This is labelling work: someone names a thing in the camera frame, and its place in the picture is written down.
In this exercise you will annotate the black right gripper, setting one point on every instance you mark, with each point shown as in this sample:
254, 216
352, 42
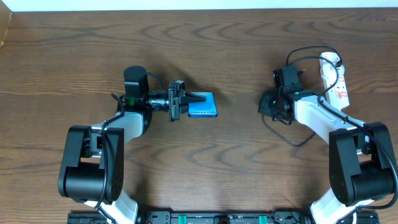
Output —
267, 106

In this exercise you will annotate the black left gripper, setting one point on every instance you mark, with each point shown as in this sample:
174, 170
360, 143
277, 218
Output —
173, 101

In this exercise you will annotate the blue smartphone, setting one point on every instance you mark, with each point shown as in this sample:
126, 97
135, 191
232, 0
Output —
206, 109

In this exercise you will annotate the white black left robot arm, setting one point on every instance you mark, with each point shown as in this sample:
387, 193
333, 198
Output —
92, 168

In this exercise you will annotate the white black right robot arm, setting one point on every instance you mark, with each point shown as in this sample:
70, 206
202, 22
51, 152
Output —
362, 164

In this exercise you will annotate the white USB charger adapter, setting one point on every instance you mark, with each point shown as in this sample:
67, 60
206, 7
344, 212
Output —
331, 65

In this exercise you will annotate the white power strip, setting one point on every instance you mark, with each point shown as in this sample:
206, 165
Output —
337, 96

